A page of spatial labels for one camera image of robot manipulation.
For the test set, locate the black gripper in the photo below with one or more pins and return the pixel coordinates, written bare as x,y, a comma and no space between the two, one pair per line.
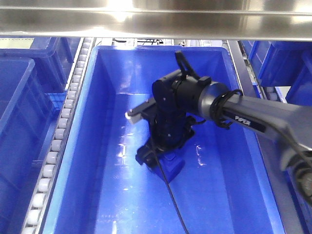
168,130

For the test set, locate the blue bottle-shaped block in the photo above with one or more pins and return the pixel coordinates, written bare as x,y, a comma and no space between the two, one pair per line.
171,164

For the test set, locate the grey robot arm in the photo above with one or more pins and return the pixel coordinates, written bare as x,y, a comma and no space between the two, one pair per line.
181,96

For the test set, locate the steel shelf beam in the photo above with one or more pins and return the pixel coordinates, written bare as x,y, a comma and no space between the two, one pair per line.
168,19

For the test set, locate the large blue plastic bin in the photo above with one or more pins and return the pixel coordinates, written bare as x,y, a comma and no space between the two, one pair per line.
223,187

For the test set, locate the blue bin far right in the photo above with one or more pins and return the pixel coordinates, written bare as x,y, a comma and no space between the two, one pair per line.
283,63

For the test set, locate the blue bin far left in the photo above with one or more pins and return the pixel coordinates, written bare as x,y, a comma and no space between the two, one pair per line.
32,72

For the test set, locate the white roller track left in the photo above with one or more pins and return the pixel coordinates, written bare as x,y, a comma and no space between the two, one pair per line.
43,191

